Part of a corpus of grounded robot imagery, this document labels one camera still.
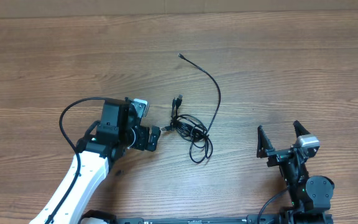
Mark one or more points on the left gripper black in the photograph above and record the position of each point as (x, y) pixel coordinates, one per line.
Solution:
(143, 144)

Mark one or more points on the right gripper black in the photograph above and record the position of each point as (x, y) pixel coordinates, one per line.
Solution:
(284, 154)

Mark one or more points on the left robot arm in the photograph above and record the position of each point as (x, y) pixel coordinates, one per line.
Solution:
(102, 145)

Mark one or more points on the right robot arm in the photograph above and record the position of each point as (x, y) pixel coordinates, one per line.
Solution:
(310, 195)

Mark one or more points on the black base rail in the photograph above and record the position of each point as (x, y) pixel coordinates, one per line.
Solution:
(249, 219)

